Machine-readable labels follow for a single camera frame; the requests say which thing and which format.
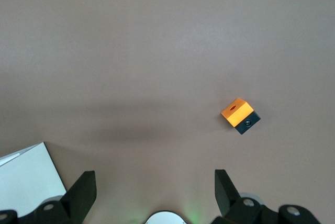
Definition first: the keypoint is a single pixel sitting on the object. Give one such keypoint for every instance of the white drawer cabinet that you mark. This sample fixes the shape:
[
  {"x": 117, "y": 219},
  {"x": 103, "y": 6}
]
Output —
[{"x": 26, "y": 177}]

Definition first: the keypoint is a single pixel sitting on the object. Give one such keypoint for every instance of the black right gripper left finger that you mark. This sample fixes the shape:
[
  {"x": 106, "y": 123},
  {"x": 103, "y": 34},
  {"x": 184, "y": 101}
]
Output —
[{"x": 78, "y": 195}]

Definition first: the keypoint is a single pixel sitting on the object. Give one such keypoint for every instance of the brown table cover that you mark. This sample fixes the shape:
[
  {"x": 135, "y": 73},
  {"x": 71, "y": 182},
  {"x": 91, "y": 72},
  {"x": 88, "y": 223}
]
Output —
[{"x": 131, "y": 51}]

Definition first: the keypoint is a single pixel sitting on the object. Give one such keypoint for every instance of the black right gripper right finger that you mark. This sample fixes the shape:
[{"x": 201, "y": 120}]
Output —
[{"x": 227, "y": 197}]

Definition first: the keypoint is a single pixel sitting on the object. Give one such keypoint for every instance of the orange and black button box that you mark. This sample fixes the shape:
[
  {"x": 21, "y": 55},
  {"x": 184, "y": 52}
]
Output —
[{"x": 236, "y": 115}]

